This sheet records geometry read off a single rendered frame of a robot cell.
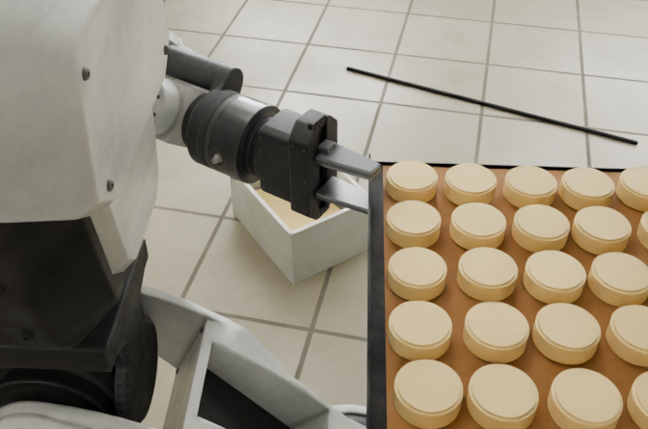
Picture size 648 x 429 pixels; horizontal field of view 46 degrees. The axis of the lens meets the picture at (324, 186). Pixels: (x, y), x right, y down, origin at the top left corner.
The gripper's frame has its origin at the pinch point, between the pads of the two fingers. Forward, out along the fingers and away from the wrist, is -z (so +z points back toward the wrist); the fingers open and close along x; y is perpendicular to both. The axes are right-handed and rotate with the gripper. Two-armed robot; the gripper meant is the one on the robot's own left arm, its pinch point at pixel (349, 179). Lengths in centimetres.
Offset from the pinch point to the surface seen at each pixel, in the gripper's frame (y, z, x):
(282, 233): 46, 44, -65
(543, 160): 119, 9, -77
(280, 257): 47, 45, -73
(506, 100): 142, 29, -77
